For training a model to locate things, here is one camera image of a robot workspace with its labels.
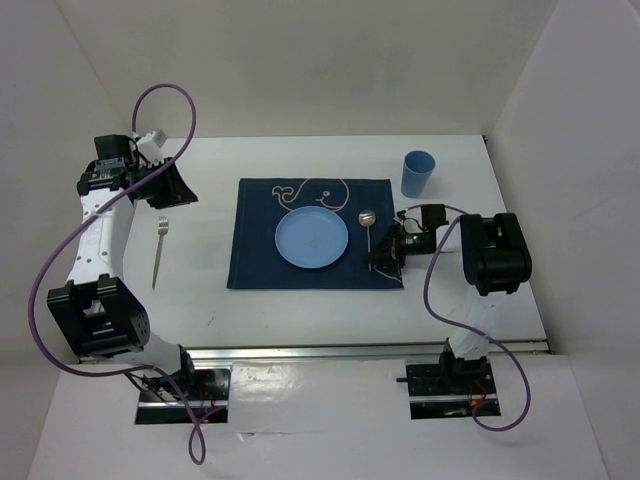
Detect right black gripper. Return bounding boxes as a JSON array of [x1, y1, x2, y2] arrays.
[[363, 222, 427, 268]]

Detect silver metal fork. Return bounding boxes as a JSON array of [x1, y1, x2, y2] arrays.
[[152, 216, 169, 289]]

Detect silver metal spoon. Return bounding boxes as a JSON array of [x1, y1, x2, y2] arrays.
[[358, 209, 377, 254]]

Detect navy whale placemat cloth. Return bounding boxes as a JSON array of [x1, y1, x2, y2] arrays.
[[227, 178, 404, 290]]

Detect light blue plastic plate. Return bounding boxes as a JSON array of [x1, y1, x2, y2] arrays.
[[274, 206, 349, 269]]

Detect light blue plastic cup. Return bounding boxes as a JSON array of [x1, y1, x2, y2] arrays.
[[401, 150, 436, 198]]

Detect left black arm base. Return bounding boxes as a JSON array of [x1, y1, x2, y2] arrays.
[[128, 366, 231, 425]]

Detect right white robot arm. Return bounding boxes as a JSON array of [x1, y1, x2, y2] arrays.
[[365, 204, 532, 392]]

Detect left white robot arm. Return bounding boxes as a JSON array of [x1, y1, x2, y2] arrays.
[[47, 130, 199, 399]]

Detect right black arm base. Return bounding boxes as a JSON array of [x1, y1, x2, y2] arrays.
[[396, 364, 501, 420]]

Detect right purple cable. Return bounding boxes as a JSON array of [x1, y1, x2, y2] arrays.
[[404, 203, 532, 432]]

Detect purple cable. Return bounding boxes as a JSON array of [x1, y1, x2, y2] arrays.
[[28, 83, 221, 464], [404, 203, 532, 432]]

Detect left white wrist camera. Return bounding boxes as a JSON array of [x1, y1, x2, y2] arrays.
[[134, 129, 167, 164]]

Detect aluminium table frame rail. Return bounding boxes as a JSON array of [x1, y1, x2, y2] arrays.
[[79, 339, 551, 364]]

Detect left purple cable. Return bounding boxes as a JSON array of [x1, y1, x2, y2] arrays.
[[28, 83, 221, 464]]

